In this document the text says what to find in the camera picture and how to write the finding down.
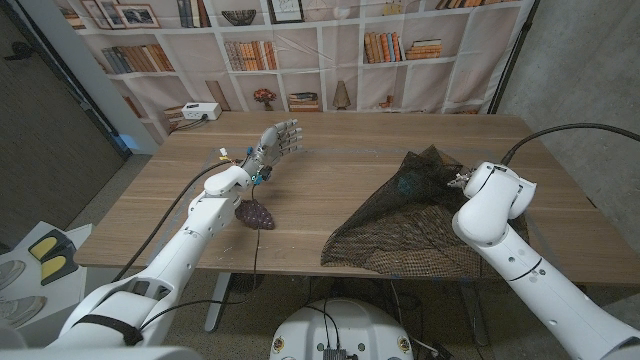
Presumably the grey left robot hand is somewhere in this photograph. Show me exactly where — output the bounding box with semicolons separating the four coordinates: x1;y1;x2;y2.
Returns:
242;118;305;183

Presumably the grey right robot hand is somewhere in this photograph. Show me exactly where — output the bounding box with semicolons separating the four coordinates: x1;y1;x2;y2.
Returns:
446;167;476;190

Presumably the teal cup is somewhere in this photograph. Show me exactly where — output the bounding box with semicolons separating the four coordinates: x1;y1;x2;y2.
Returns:
396;172;420;199

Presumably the dark brown mesh netting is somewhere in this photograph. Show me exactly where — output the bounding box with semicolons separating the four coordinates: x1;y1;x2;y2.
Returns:
319;144;530;280

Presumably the purple grape bunch toy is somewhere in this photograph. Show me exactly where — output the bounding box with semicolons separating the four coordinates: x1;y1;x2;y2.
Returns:
233;198;276;231

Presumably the printed bookshelf backdrop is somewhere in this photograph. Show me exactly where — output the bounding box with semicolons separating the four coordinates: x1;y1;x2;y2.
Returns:
54;0;536;146

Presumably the white power strip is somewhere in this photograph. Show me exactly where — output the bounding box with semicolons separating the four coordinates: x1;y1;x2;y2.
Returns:
180;102;223;122

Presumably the black backdrop stand pole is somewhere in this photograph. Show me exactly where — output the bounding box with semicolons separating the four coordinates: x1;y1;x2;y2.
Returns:
487;0;541;115

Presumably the grey table leg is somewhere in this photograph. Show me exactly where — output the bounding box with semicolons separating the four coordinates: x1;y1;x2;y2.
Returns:
457;278;491;347

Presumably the black round floor object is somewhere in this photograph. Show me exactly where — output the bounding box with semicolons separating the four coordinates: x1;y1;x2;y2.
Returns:
229;273;266;294

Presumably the white table leg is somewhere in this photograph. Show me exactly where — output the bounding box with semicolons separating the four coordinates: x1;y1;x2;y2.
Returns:
203;272;234;333

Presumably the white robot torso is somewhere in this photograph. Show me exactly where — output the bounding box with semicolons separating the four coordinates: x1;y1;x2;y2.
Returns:
269;298;415;360

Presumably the dark grey perforated panel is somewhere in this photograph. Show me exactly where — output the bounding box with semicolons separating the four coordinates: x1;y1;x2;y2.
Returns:
0;0;126;249

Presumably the yellow black foot pedal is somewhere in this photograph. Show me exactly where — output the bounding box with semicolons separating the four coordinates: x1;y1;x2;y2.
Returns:
38;248;80;287
27;228;71;262

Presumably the white floor mat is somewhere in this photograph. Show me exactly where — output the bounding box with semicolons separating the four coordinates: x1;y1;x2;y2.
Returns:
0;221;94;336

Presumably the black power strip cable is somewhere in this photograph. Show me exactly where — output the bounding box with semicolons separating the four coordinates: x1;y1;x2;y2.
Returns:
172;114;210;133

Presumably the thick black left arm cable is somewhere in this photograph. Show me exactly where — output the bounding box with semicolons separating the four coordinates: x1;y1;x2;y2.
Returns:
110;158;236;284

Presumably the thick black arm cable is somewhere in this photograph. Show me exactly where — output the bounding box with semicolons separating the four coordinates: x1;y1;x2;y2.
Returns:
499;122;640;166
110;158;236;284

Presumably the thin black left wrist cable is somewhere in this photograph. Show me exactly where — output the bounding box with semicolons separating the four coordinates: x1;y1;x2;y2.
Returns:
139;184;262;331

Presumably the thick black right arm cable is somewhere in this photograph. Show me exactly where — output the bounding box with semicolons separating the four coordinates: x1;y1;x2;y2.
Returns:
499;122;640;166

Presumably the black door handle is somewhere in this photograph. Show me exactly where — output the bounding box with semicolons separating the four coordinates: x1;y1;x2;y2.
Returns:
3;40;35;62

